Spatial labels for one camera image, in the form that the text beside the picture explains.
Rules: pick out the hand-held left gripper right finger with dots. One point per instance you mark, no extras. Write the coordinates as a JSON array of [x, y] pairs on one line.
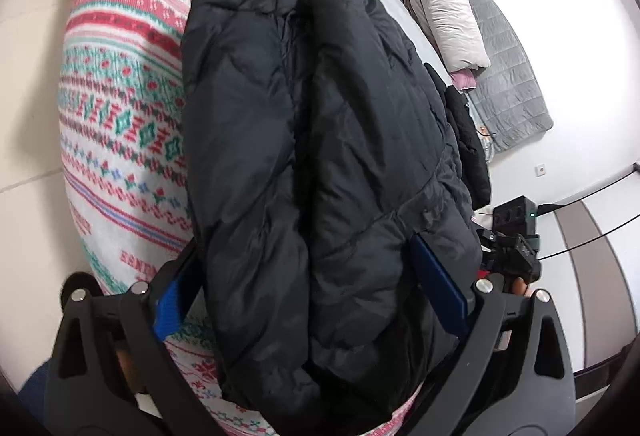
[[440, 281]]

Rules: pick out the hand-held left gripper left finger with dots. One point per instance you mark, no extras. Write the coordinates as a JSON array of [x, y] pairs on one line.
[[170, 306]]

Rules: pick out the black quilted jacket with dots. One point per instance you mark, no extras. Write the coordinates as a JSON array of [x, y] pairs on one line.
[[300, 141]]

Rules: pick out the black garment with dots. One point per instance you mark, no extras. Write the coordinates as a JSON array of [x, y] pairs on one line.
[[465, 146]]

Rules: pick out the grey quilted blanket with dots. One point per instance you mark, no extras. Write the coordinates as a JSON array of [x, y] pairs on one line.
[[510, 91]]

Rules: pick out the pink cloth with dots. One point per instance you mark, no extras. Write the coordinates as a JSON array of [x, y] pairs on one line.
[[462, 79]]

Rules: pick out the person's leg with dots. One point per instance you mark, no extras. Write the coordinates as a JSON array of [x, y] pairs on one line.
[[35, 376]]

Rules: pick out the printed knit-pattern blanket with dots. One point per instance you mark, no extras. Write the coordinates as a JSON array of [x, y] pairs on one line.
[[120, 116]]

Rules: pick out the beige puffer jacket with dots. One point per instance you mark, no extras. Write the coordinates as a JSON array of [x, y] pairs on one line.
[[445, 16]]

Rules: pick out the white wall socket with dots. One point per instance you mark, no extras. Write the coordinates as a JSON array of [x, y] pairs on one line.
[[541, 170]]

